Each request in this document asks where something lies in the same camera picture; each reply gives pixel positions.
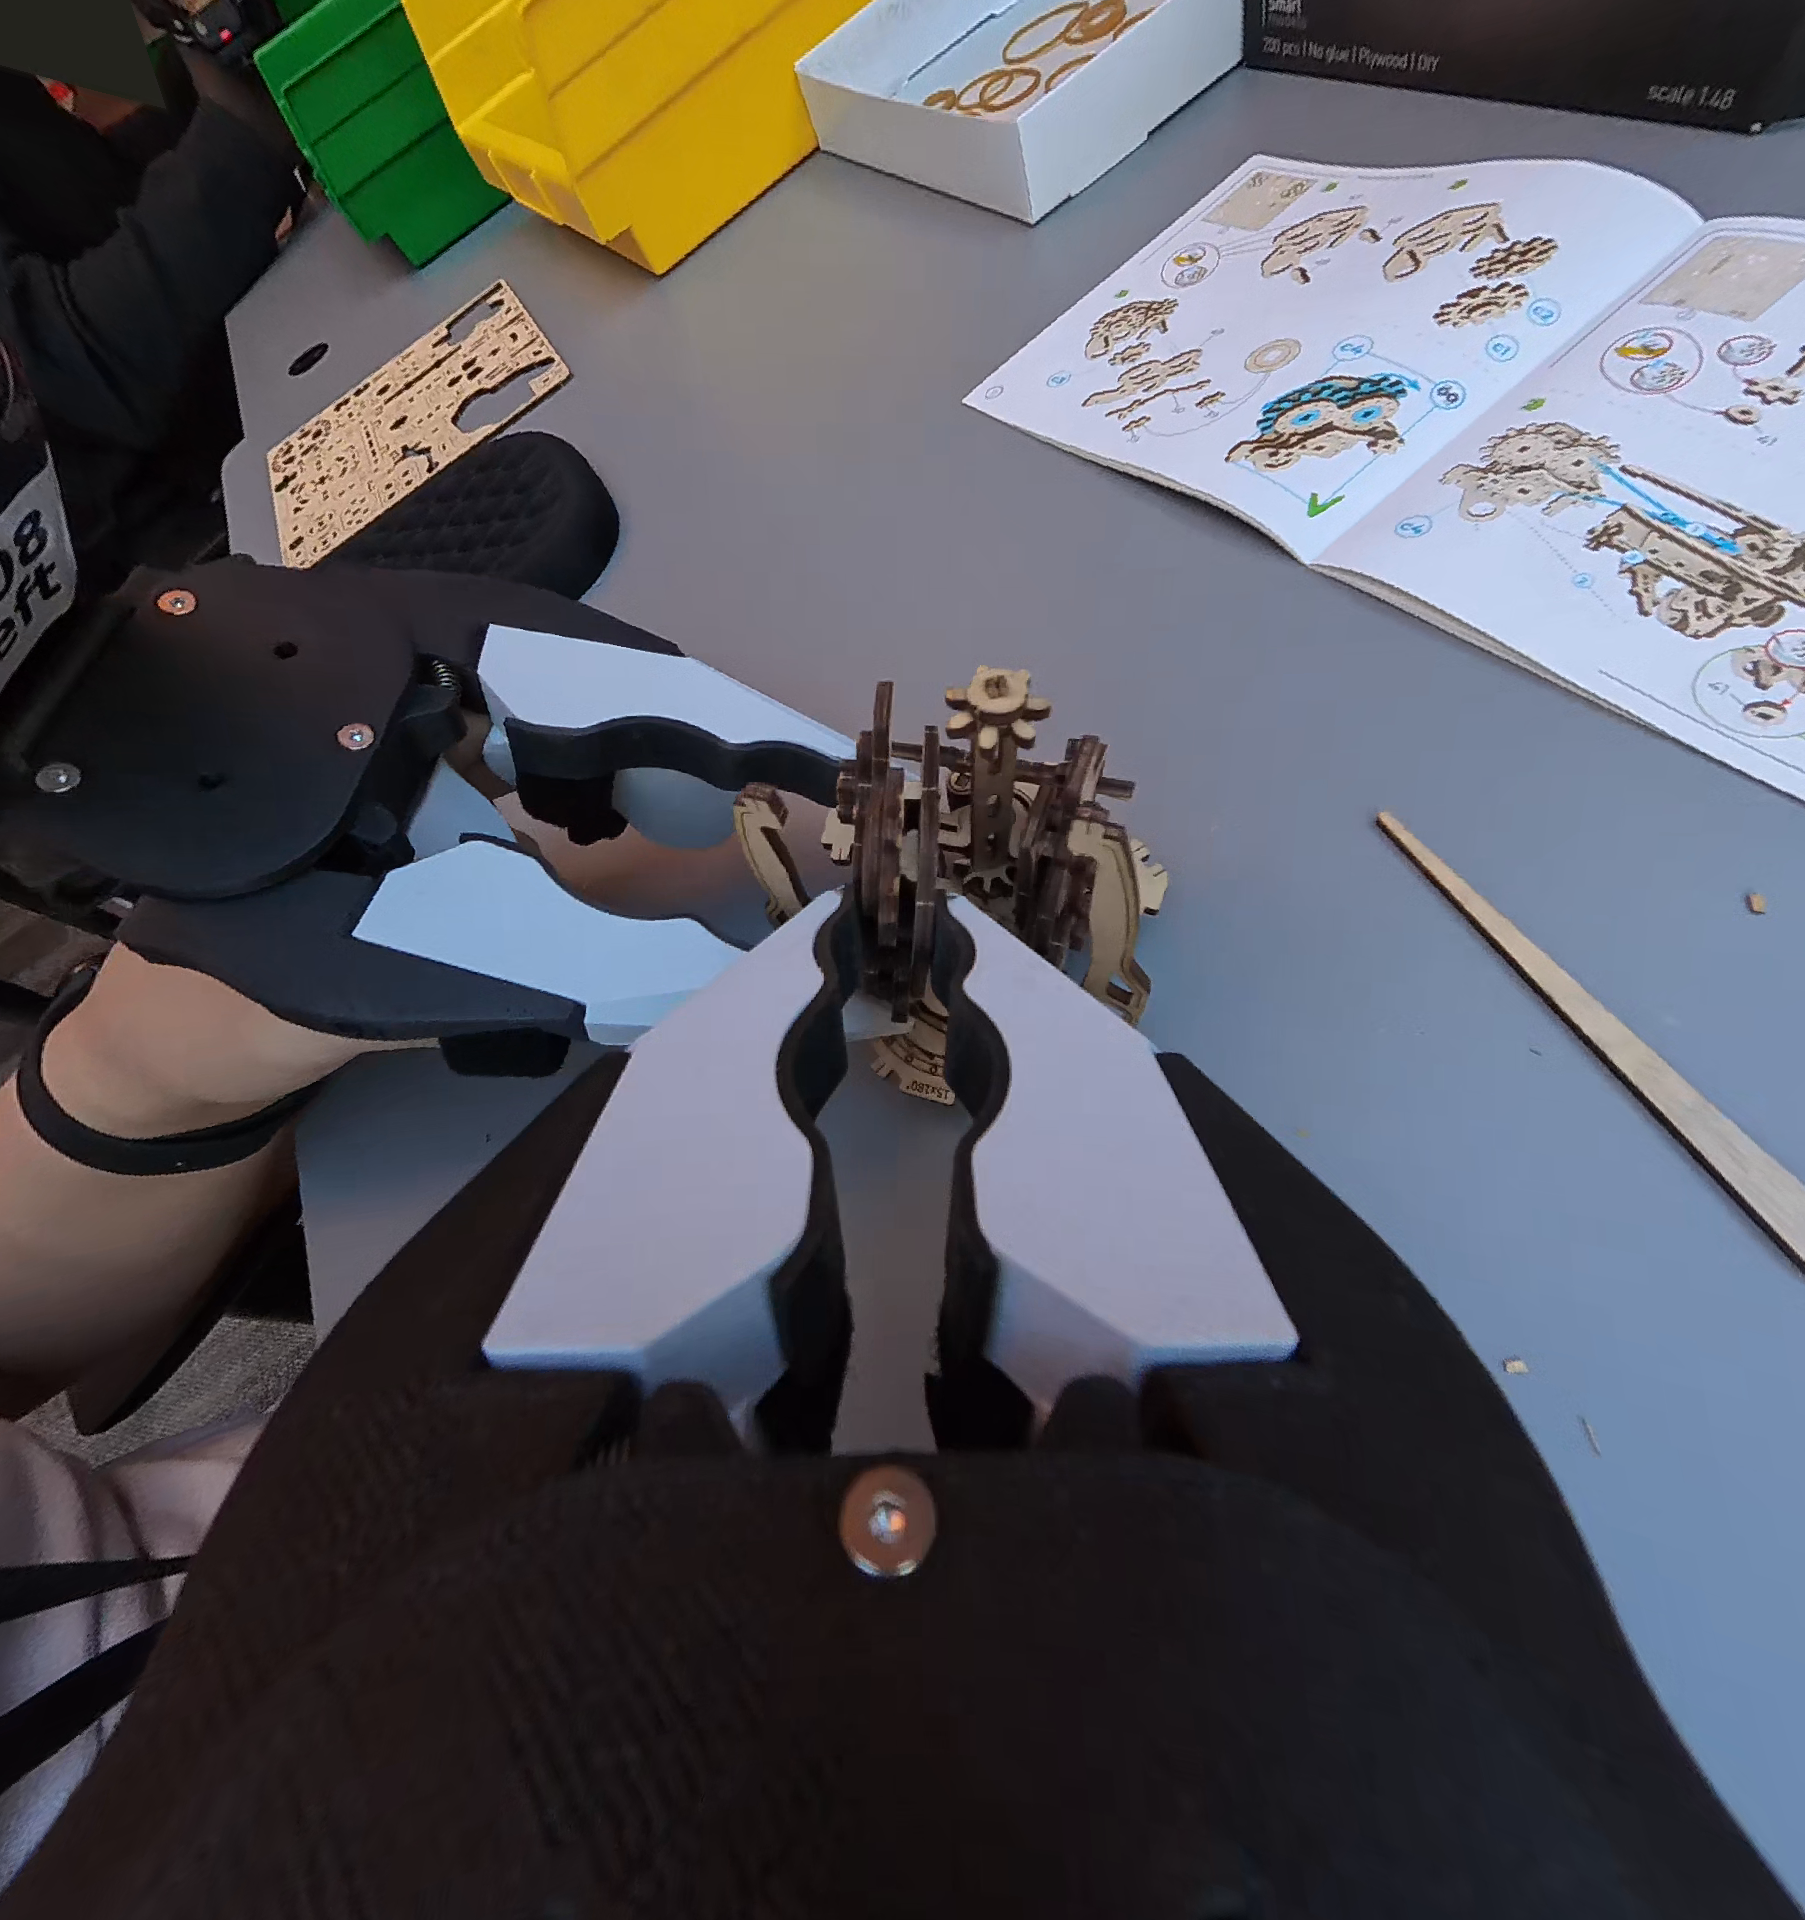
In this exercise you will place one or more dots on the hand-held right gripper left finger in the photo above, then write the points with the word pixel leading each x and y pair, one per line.
pixel 663 1200

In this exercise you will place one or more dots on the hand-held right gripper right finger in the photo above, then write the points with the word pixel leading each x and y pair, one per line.
pixel 1114 1200

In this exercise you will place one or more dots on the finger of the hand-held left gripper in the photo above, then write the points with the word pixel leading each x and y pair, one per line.
pixel 541 945
pixel 619 683

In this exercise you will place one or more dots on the dark wooden gear cluster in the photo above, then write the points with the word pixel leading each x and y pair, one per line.
pixel 887 884

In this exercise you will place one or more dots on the wooden gear model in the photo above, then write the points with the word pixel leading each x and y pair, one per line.
pixel 1045 856

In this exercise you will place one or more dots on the person's left forearm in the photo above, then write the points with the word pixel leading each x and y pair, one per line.
pixel 107 1244

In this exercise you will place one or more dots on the laser-cut plywood parts sheet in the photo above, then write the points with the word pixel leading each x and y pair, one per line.
pixel 408 426

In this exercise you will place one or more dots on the person's left hand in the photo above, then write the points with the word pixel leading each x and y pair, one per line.
pixel 167 1051

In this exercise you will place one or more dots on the black mesh armrest pad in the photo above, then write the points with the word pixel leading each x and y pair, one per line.
pixel 513 501

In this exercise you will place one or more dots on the flat wooden stick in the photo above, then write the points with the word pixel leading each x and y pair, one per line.
pixel 1609 1042

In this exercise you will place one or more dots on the yellow plastic bin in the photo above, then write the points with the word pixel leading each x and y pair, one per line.
pixel 633 104

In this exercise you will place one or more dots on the green plastic bin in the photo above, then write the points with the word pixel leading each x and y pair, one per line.
pixel 363 121

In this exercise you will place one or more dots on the white cardboard box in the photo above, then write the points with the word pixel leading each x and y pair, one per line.
pixel 978 158

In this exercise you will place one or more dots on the assembly instruction booklet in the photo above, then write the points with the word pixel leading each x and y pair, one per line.
pixel 1441 374

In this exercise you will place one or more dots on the black product box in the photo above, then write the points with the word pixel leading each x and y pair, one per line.
pixel 1533 52

